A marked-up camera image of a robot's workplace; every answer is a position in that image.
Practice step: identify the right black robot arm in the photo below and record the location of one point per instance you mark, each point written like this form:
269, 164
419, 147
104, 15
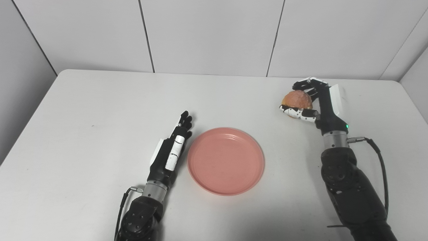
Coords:
352, 190

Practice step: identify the cream puff pastry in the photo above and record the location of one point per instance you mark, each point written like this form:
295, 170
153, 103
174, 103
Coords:
297, 101

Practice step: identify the pink round plate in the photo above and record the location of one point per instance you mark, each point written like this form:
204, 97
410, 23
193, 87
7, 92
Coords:
225, 161

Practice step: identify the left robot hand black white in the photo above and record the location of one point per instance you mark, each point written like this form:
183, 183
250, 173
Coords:
167, 157

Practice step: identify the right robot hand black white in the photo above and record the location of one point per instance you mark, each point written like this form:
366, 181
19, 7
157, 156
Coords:
321, 107

